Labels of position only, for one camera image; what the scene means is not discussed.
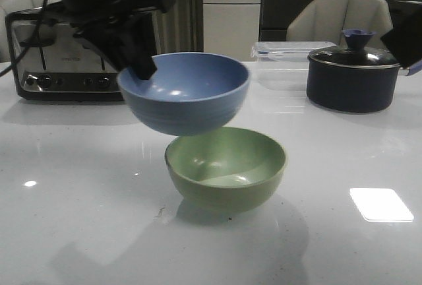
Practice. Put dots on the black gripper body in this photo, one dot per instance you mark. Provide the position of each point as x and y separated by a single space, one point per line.
86 12

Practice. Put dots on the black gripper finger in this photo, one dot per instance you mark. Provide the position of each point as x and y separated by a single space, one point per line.
403 41
124 43

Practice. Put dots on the blue bowl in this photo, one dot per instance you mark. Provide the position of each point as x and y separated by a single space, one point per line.
190 93

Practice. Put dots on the green bowl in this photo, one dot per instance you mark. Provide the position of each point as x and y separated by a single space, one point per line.
226 170

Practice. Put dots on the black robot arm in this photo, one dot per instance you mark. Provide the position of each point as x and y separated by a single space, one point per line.
119 31

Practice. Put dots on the glass pot lid blue knob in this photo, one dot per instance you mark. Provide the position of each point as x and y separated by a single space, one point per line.
355 54

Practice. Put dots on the black and chrome toaster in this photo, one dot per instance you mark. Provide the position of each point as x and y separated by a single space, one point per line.
83 76

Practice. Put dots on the beige chair right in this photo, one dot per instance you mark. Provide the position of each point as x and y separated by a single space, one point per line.
324 21

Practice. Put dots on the dark blue saucepan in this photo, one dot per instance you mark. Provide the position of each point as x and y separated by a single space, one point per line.
354 89

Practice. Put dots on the white refrigerator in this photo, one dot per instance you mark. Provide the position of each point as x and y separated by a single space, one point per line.
230 27

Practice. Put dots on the clear plastic food container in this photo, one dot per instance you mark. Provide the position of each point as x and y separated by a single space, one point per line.
284 65

